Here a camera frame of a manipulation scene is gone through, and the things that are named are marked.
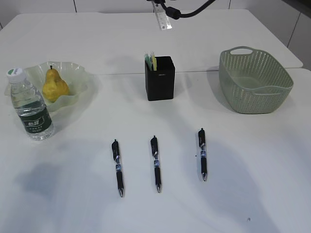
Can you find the black gel pen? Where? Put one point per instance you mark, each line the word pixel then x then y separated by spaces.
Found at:
pixel 155 154
pixel 203 153
pixel 119 174

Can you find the yellow pen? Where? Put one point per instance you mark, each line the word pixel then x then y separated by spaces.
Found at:
pixel 154 62

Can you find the mint green pen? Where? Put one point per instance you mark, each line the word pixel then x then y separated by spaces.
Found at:
pixel 148 60

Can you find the transparent plastic ruler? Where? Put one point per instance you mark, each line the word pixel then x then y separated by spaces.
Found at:
pixel 162 18

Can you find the yellow pear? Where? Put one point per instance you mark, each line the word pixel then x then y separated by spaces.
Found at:
pixel 54 86

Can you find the clear water bottle green label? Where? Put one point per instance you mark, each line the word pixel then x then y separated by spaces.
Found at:
pixel 29 105

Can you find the black square pen holder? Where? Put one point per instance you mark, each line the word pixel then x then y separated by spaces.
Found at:
pixel 159 84

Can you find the green wavy glass plate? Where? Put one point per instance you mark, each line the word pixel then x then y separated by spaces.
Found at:
pixel 73 74

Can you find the green plastic woven basket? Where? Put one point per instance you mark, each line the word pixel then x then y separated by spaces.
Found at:
pixel 253 81

